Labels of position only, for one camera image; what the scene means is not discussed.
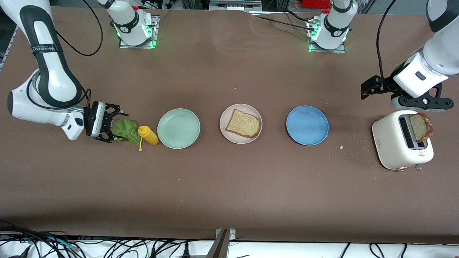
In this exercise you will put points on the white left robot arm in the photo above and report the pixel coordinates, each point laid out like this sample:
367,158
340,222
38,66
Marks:
437,53

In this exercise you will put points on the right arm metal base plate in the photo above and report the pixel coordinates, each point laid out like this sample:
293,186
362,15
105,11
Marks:
121,45

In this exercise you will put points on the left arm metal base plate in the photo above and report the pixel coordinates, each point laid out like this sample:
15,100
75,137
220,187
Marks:
342,50

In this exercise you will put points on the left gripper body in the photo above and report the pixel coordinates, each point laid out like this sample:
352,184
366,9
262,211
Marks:
384,86

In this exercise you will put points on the red box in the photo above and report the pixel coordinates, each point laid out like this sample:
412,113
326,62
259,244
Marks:
315,3

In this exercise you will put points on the aluminium table edge bracket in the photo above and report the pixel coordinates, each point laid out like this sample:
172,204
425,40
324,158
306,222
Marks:
222,247

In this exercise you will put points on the yellow squeeze bottle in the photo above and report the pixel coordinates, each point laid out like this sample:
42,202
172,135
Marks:
150,137

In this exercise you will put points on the mint green plate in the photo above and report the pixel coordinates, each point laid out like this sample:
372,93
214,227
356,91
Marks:
178,129

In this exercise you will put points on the black power plug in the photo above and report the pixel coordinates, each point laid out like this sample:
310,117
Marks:
185,252

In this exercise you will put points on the green lettuce leaf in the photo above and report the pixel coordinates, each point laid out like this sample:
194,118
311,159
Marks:
127,129

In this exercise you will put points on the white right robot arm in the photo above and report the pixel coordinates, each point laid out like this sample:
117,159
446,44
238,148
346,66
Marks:
25,107

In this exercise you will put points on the blue plate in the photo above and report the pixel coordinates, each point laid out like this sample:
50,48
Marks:
307,125

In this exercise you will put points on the grey metal frame device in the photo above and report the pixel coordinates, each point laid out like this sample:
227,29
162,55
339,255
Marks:
233,5

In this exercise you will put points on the toasted bread slice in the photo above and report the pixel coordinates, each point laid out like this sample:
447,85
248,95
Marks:
244,123
421,127

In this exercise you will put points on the cream white toaster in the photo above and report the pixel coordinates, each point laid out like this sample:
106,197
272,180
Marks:
387,143

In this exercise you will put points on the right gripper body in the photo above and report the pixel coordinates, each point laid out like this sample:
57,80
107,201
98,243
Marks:
90,120

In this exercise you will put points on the beige plate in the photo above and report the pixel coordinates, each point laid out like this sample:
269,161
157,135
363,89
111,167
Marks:
223,125

